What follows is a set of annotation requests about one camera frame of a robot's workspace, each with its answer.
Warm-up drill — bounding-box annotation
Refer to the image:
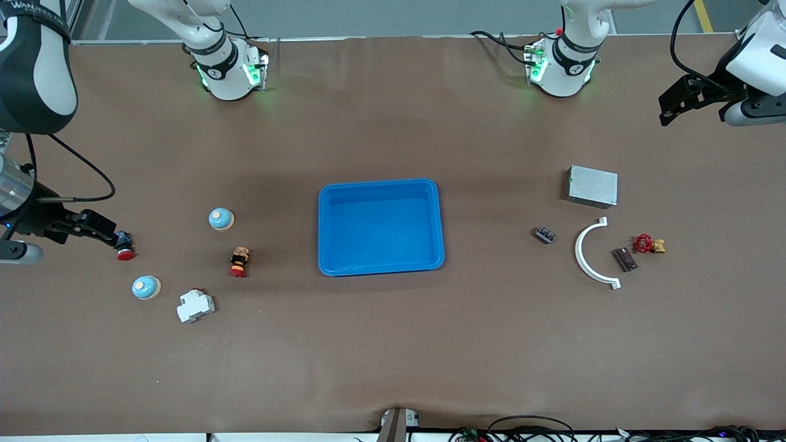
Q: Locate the red mushroom button blue body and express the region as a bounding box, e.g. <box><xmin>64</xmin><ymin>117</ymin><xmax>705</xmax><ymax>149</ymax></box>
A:
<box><xmin>114</xmin><ymin>230</ymin><xmax>136</xmax><ymax>262</ymax></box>

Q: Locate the grey metal box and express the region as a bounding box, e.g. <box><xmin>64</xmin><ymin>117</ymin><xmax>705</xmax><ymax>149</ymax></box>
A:
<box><xmin>566</xmin><ymin>165</ymin><xmax>619</xmax><ymax>209</ymax></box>

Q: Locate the black looped cable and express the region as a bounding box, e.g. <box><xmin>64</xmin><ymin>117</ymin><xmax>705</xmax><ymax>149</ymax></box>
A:
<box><xmin>487</xmin><ymin>416</ymin><xmax>576</xmax><ymax>442</ymax></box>

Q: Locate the red yellow emergency stop button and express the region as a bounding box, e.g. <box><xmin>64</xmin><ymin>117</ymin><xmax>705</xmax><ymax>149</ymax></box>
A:
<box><xmin>228</xmin><ymin>247</ymin><xmax>252</xmax><ymax>278</ymax></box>

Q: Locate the blue plastic tray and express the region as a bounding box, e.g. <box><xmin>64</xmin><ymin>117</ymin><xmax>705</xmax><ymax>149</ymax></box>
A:
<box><xmin>317</xmin><ymin>178</ymin><xmax>446</xmax><ymax>277</ymax></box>

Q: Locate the tangled cable bundle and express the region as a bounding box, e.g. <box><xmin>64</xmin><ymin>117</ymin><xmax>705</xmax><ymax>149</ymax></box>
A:
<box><xmin>614</xmin><ymin>424</ymin><xmax>786</xmax><ymax>442</ymax></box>

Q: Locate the white circuit breaker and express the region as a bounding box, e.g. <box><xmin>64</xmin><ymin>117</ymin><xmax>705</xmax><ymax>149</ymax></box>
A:
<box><xmin>176</xmin><ymin>287</ymin><xmax>216</xmax><ymax>324</ymax></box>

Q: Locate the brass valve with red handwheel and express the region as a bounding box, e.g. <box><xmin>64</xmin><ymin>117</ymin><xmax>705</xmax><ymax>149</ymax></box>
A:
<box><xmin>632</xmin><ymin>235</ymin><xmax>667</xmax><ymax>257</ymax></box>

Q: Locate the black base cable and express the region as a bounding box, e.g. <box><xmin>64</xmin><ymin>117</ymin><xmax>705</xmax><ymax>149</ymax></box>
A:
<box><xmin>470</xmin><ymin>29</ymin><xmax>538</xmax><ymax>65</ymax></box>
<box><xmin>230</xmin><ymin>3</ymin><xmax>271</xmax><ymax>42</ymax></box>

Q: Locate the aluminium frame profile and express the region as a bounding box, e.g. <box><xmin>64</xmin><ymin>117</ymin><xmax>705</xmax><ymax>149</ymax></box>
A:
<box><xmin>61</xmin><ymin>0</ymin><xmax>84</xmax><ymax>44</ymax></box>

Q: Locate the dark brown cylindrical capacitor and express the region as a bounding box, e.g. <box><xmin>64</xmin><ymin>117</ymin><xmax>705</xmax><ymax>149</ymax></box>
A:
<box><xmin>611</xmin><ymin>246</ymin><xmax>639</xmax><ymax>273</ymax></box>

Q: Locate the white curved plastic bracket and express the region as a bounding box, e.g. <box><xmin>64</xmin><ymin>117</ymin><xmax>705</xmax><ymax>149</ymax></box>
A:
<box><xmin>575</xmin><ymin>216</ymin><xmax>622</xmax><ymax>290</ymax></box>

